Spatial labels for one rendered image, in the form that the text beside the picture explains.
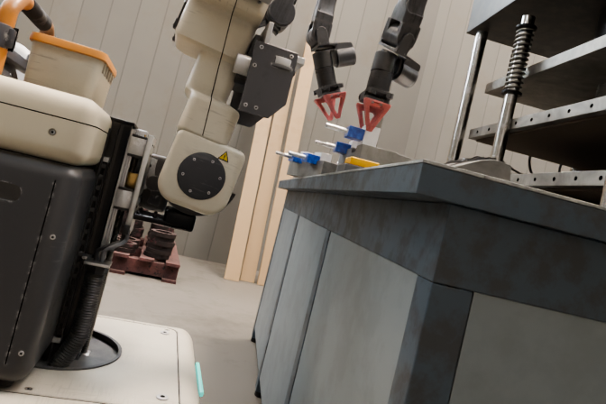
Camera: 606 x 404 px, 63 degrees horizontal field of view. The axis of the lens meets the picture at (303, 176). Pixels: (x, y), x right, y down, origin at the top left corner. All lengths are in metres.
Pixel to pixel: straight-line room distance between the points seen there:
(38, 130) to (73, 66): 0.22
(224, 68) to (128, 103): 3.43
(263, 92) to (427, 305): 0.68
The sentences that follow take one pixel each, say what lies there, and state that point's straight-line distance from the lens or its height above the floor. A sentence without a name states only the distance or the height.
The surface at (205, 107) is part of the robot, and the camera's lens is 1.11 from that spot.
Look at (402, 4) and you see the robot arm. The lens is 1.28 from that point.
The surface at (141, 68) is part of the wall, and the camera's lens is 4.62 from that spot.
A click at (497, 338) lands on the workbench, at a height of 0.63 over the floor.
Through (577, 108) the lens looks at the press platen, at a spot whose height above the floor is 1.27.
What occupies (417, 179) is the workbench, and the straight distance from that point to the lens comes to 0.55.
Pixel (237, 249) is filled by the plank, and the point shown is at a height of 0.24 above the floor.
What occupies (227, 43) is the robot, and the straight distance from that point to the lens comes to 1.18.
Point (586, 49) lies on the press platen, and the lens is 2.13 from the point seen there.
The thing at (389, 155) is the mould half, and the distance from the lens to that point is 1.19.
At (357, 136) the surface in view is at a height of 0.91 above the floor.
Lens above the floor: 0.72
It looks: 3 degrees up
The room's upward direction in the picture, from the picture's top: 14 degrees clockwise
